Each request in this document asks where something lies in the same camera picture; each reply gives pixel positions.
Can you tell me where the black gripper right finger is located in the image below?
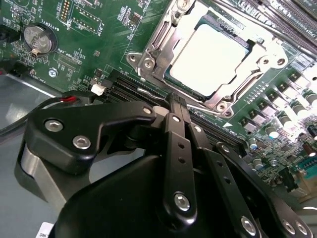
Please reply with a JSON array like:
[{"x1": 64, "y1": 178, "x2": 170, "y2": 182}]
[{"x1": 182, "y1": 98, "x2": 314, "y2": 238}]

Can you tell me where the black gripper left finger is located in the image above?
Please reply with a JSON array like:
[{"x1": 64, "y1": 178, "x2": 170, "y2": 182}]
[{"x1": 14, "y1": 92, "x2": 199, "y2": 230}]

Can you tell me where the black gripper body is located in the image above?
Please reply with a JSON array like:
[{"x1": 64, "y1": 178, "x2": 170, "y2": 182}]
[{"x1": 55, "y1": 153, "x2": 240, "y2": 238}]

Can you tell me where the CPU with silver top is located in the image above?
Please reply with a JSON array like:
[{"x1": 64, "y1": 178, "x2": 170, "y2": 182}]
[{"x1": 163, "y1": 14, "x2": 251, "y2": 100}]

